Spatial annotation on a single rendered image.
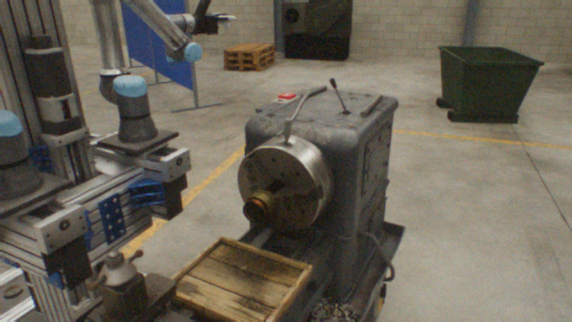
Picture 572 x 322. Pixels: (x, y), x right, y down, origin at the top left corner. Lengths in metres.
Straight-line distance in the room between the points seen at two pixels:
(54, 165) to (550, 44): 10.89
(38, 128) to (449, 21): 10.24
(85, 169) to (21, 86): 0.35
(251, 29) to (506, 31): 6.58
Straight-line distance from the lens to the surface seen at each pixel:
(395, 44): 11.15
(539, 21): 11.34
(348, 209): 1.44
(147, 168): 1.65
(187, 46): 1.69
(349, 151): 1.34
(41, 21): 1.61
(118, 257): 0.95
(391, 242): 2.07
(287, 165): 1.27
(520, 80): 5.79
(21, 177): 1.36
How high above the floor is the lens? 1.71
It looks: 24 degrees down
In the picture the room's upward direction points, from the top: 1 degrees counter-clockwise
